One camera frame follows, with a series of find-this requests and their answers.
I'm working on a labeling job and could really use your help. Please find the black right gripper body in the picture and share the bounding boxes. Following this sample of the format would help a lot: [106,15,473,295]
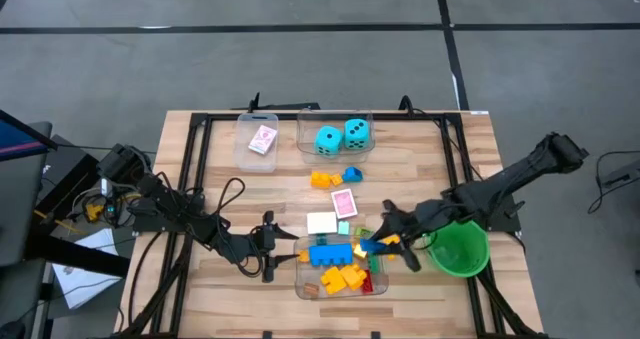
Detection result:
[382,198,454,274]

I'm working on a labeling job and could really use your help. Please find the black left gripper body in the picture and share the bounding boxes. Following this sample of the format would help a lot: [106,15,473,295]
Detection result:
[224,210,276,284]

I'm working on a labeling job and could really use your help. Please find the narrow blue toy brick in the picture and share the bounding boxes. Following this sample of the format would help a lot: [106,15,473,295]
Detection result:
[359,237,387,255]

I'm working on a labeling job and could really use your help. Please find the white card box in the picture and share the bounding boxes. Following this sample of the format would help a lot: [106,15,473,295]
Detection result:
[306,211,339,236]

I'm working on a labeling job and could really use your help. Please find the large blue toy brick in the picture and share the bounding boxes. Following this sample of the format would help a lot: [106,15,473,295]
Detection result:
[308,242,355,268]

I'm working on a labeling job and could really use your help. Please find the red patterned card deck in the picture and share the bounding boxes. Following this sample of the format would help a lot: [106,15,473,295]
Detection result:
[330,187,360,220]

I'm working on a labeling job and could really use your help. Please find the pink card box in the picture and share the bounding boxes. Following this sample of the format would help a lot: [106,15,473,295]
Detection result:
[247,124,279,156]

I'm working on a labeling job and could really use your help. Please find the teal foam die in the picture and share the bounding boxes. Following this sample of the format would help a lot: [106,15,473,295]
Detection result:
[343,117,372,151]
[313,125,345,159]

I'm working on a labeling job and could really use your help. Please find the large clear plastic bin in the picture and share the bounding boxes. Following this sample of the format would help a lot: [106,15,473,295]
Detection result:
[293,234,390,301]

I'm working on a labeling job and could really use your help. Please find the green plastic bowl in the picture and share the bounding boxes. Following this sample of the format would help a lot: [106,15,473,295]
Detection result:
[424,220,490,279]

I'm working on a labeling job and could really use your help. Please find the medium clear plastic bin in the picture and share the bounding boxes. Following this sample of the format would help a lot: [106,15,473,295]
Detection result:
[296,109,376,166]

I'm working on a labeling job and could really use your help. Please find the small clear plastic container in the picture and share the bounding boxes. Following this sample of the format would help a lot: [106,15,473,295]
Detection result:
[234,112,280,174]

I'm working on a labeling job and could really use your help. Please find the white paper sheets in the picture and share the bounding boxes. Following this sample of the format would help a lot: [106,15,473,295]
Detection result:
[51,227,124,310]

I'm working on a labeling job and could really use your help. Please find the black computer with green light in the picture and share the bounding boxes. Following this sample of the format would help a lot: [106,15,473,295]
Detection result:
[24,231,132,279]

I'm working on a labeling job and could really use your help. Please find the black computer case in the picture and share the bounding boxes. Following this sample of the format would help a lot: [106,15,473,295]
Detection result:
[34,134,110,219]

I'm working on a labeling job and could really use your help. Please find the grey desk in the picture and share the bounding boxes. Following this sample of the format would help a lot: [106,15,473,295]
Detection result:
[0,121,54,270]

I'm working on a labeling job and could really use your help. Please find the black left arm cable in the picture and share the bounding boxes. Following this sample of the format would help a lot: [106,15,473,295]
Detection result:
[214,177,247,220]

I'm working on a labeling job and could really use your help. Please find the black table frame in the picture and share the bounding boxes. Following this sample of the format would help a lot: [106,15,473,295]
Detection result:
[149,110,504,339]

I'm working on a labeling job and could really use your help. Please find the black cable with plug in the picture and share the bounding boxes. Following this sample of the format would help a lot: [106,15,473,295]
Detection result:
[587,149,640,215]

